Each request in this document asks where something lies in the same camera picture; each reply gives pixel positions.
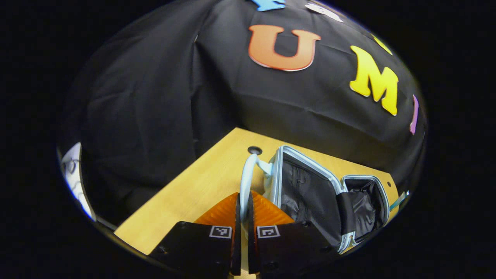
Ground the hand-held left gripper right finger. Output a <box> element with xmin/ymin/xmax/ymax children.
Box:
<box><xmin>248</xmin><ymin>190</ymin><xmax>338</xmax><ymax>276</ymax></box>

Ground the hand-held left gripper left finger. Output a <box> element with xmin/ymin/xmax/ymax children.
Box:
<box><xmin>149</xmin><ymin>192</ymin><xmax>241</xmax><ymax>276</ymax></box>

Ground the light blue suitcase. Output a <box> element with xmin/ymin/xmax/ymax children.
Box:
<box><xmin>239</xmin><ymin>145</ymin><xmax>391</xmax><ymax>274</ymax></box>

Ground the black backdrop cloth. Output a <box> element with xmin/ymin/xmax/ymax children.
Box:
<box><xmin>58</xmin><ymin>0</ymin><xmax>427</xmax><ymax>229</ymax></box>

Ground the white printed panel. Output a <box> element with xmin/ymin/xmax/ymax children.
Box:
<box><xmin>60</xmin><ymin>142</ymin><xmax>96</xmax><ymax>222</ymax></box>

